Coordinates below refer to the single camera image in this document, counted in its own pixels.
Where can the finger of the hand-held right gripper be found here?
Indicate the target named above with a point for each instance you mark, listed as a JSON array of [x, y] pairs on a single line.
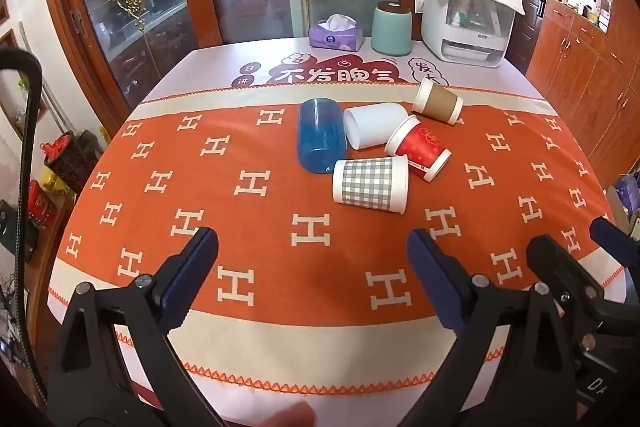
[[612, 234], [562, 264]]

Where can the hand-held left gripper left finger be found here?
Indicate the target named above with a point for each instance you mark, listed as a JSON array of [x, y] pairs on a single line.
[[192, 264]]

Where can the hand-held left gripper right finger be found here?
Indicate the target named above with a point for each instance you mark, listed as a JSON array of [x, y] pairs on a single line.
[[434, 269]]

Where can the grey checked paper cup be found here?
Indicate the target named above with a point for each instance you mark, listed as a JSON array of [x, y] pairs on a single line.
[[370, 183]]

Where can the red paper cup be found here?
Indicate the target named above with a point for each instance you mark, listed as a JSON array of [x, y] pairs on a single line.
[[417, 147]]

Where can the white paper cup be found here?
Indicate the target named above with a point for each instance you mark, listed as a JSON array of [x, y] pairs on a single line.
[[377, 124]]

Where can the brown sleeved paper cup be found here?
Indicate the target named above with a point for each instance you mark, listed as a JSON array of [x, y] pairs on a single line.
[[440, 102]]

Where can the blue transparent plastic cup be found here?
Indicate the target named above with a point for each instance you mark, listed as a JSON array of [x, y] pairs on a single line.
[[321, 134]]

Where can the person's left hand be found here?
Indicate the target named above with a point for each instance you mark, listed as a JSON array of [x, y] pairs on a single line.
[[290, 414]]

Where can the orange patterned tablecloth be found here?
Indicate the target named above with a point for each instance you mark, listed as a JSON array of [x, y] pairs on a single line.
[[240, 207]]

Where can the black basket with red contents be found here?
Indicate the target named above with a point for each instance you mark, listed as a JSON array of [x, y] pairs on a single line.
[[67, 159]]

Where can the wooden floor cabinet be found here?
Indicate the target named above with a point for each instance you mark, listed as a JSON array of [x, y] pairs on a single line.
[[585, 72]]

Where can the red packet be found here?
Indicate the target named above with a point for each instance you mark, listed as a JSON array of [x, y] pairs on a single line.
[[39, 202]]

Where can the white countertop appliance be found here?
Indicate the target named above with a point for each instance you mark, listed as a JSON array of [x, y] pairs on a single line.
[[470, 37]]

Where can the teal canister with brown lid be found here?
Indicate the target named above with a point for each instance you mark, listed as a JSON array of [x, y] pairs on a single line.
[[391, 32]]

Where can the purple tissue box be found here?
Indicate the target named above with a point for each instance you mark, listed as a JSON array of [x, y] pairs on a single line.
[[335, 37]]

